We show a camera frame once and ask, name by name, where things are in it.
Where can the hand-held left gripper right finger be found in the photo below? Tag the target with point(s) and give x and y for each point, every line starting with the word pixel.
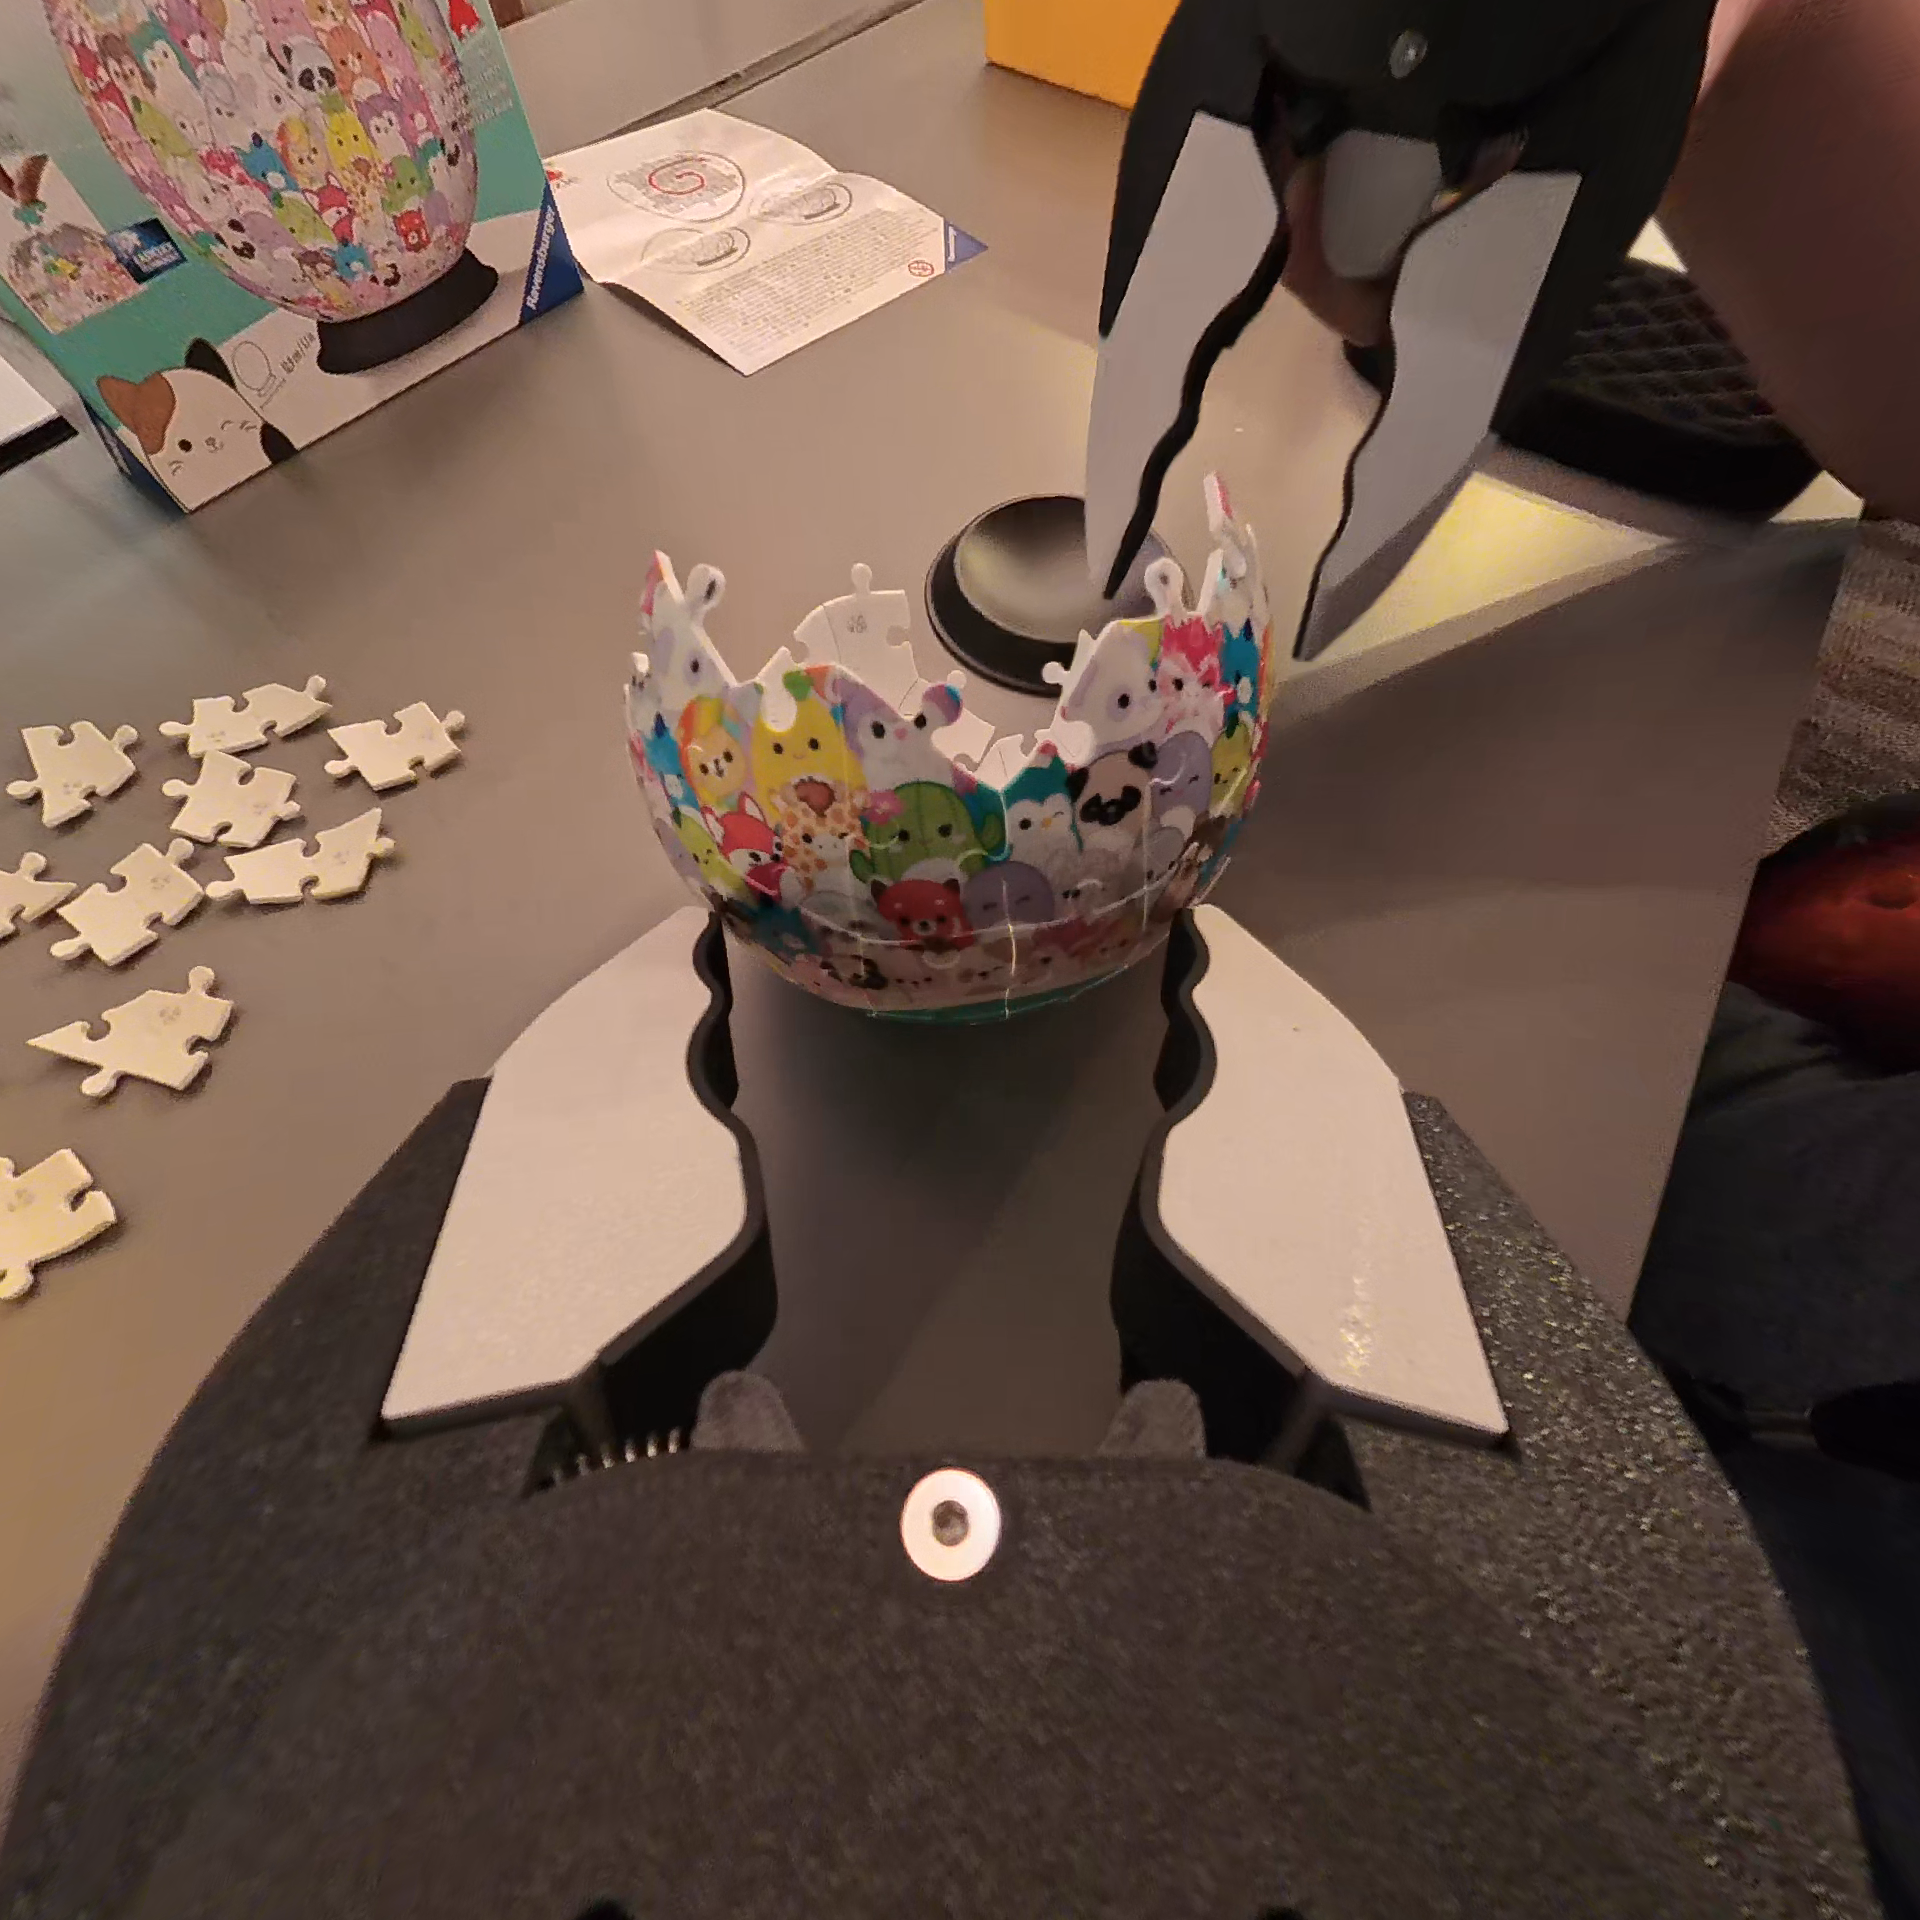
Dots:
pixel 1306 1199

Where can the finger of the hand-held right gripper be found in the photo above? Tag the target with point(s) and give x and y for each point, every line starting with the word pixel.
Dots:
pixel 1164 330
pixel 1440 391

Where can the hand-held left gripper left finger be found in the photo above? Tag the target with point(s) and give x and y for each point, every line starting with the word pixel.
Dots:
pixel 601 1199

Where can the black puzzle ball stand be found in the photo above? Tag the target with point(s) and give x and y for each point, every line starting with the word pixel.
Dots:
pixel 1022 583

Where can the partly built puzzle ball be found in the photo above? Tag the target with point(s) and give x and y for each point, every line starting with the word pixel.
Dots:
pixel 945 813

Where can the person's right forearm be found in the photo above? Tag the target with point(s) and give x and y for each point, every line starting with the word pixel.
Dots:
pixel 1801 225

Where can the pile of white puzzle pieces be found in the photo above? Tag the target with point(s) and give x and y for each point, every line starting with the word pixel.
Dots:
pixel 196 841

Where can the colourful puzzle box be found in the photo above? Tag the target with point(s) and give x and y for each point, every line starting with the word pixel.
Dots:
pixel 270 225

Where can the person's right hand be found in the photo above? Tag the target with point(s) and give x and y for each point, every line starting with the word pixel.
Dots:
pixel 1344 242

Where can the black wrist rest pad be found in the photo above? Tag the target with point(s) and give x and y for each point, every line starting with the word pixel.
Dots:
pixel 1650 391

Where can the yellow plastic bin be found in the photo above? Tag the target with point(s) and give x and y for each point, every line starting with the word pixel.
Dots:
pixel 1073 45

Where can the white instruction leaflet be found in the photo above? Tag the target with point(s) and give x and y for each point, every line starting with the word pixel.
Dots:
pixel 749 225

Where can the orange object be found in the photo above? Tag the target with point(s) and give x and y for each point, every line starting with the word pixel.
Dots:
pixel 1840 946

